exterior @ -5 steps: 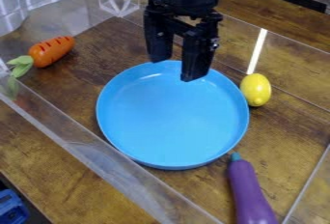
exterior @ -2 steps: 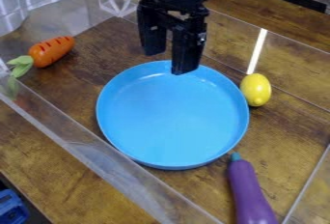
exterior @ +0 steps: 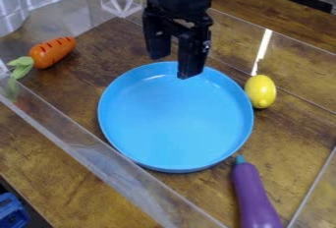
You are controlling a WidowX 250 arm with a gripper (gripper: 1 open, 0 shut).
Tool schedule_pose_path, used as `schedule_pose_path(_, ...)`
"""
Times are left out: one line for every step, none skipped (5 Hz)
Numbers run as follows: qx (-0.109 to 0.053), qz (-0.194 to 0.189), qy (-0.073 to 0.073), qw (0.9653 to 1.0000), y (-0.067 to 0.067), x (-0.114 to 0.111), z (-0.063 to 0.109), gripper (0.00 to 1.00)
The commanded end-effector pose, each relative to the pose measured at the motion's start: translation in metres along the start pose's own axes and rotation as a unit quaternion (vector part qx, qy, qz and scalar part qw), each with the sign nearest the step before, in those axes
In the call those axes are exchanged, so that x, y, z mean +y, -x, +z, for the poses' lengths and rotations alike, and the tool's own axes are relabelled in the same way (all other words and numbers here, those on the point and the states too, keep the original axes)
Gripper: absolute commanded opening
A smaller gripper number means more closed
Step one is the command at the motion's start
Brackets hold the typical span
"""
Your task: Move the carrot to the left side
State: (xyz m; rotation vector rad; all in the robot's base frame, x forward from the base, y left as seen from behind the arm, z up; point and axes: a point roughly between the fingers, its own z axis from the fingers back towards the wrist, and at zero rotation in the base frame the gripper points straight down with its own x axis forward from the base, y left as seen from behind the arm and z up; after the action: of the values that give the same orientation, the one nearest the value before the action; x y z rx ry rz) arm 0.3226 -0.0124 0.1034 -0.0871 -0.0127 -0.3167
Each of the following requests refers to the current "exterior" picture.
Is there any orange toy carrot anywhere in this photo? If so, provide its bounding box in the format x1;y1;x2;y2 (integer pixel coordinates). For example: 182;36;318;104
8;36;76;80

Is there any clear acrylic enclosure wall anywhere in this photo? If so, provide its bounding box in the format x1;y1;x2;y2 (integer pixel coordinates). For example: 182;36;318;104
0;60;226;228

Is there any purple toy eggplant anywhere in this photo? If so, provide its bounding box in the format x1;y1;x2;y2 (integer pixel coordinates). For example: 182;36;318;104
232;155;284;228

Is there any yellow toy lemon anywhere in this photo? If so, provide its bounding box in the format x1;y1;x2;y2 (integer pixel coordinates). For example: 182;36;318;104
244;75;277;109

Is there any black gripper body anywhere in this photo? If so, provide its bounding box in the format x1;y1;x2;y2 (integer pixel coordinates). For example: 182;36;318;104
144;0;212;34

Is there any blue round plate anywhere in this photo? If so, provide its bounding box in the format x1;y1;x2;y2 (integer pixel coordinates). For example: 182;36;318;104
97;62;254;173

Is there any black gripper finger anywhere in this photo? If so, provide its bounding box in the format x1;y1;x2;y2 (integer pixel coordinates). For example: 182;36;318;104
177;27;210;80
141;9;170;60

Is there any blue plastic box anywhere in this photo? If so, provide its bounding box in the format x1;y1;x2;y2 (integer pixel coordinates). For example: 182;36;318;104
0;193;30;228

